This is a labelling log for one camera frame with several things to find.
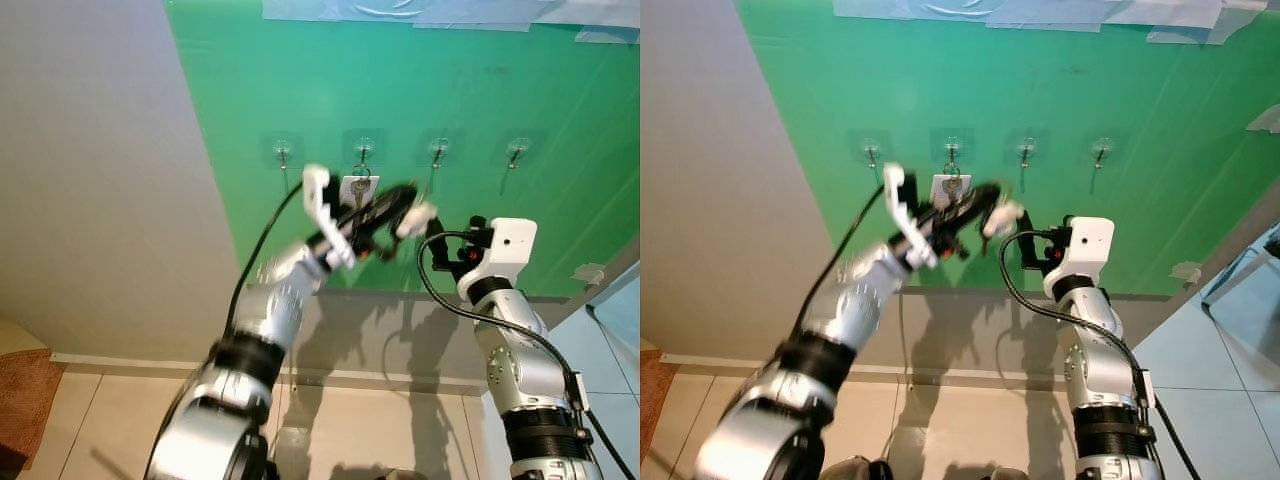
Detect clear plastic sheet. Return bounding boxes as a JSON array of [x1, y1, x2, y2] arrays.
[[832, 0, 1241, 46]]

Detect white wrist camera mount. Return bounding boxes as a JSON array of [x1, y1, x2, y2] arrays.
[[457, 216, 539, 303], [302, 164, 358, 271], [1042, 216, 1116, 303], [882, 163, 941, 271]]

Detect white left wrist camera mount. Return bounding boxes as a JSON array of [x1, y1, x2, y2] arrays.
[[302, 164, 358, 271], [882, 163, 941, 271]]

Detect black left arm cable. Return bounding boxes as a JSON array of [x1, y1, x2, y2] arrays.
[[795, 183, 886, 341], [225, 180, 306, 336]]

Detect green wall board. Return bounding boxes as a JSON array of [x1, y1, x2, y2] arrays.
[[163, 0, 641, 298], [733, 0, 1280, 298]]

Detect brown floor mat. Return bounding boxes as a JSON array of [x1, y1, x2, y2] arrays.
[[640, 347, 666, 441], [0, 347, 67, 473]]

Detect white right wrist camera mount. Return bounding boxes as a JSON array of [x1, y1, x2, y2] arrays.
[[1042, 216, 1116, 303], [457, 216, 539, 303]]

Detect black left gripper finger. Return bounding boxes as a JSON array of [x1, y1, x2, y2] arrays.
[[950, 180, 1001, 207], [372, 202, 415, 235], [953, 202, 996, 235], [368, 182, 421, 209]]

